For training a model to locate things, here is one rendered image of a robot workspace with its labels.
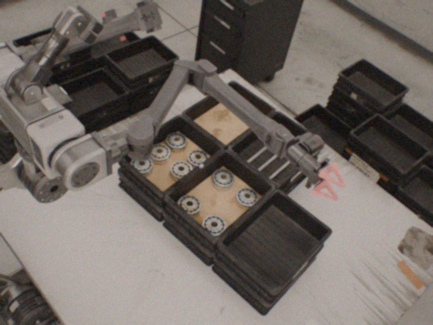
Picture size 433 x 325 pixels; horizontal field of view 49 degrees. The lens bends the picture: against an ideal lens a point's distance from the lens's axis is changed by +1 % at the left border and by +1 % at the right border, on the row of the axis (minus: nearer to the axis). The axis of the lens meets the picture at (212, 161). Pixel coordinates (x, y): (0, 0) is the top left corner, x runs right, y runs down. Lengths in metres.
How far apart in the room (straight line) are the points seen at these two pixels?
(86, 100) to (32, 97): 1.72
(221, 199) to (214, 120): 0.49
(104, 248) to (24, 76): 0.92
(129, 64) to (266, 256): 1.77
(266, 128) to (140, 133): 0.40
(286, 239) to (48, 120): 1.12
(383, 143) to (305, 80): 1.27
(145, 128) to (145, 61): 1.90
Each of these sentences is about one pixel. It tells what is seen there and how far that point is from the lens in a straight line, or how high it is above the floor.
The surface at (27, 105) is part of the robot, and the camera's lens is 1.47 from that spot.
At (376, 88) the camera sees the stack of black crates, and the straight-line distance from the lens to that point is 3.56.
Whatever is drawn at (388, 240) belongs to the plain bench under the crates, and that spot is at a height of 0.70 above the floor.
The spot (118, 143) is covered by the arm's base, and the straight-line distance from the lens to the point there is 1.40.
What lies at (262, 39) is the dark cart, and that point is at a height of 0.56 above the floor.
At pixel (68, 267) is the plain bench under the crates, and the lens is 2.07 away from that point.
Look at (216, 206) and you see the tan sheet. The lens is 2.08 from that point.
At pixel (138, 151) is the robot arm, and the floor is 1.45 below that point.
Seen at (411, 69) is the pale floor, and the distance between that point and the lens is 4.82.
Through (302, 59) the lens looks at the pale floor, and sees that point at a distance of 4.45.
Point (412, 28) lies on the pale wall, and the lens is 5.03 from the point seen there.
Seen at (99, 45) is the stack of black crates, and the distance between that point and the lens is 3.61.
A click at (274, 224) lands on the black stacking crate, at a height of 0.83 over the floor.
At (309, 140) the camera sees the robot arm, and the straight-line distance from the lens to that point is 1.52.
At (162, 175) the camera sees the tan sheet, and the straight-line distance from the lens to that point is 2.16.
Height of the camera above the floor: 2.52
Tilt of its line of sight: 49 degrees down
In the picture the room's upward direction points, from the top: 11 degrees clockwise
